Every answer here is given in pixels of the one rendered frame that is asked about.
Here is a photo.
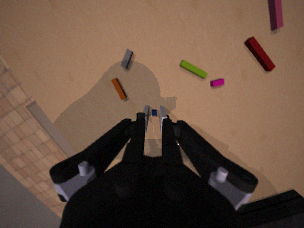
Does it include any dark red rod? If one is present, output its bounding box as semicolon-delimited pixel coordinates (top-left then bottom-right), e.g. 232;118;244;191
244;36;276;71

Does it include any grey rod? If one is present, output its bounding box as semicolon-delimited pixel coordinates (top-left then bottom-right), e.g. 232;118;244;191
121;49;133;69

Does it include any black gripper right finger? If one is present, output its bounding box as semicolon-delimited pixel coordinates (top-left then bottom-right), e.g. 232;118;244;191
159;106;258;211

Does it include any pink rod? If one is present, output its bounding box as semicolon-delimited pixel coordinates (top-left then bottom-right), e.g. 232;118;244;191
268;0;283;31

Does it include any lime green rod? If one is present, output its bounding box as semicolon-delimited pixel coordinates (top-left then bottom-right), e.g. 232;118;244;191
179;60;208;78

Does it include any short magenta rod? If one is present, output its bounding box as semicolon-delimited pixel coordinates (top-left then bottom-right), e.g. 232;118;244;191
210;79;224;87

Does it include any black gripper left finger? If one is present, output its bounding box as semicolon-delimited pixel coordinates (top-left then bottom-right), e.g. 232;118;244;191
49;105;149;202

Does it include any orange rod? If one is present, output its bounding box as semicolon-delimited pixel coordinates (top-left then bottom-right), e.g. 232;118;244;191
111;78;127;100

